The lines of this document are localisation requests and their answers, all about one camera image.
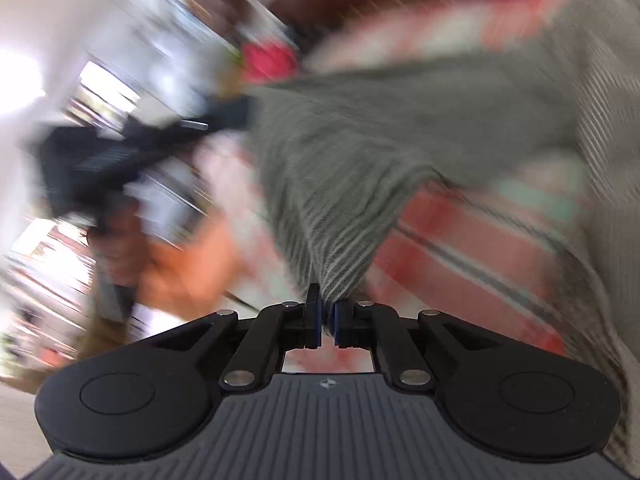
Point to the red cloth bundle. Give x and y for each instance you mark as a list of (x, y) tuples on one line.
[(269, 61)]

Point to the green striped checked shirt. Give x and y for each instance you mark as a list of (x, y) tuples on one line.
[(339, 155)]

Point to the red plaid bed sheet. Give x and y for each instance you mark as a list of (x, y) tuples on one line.
[(489, 256)]

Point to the person's left hand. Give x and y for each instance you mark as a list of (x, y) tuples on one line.
[(186, 281)]

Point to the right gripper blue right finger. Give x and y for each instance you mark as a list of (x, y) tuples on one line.
[(379, 329)]

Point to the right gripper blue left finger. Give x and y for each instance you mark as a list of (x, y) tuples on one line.
[(264, 341)]

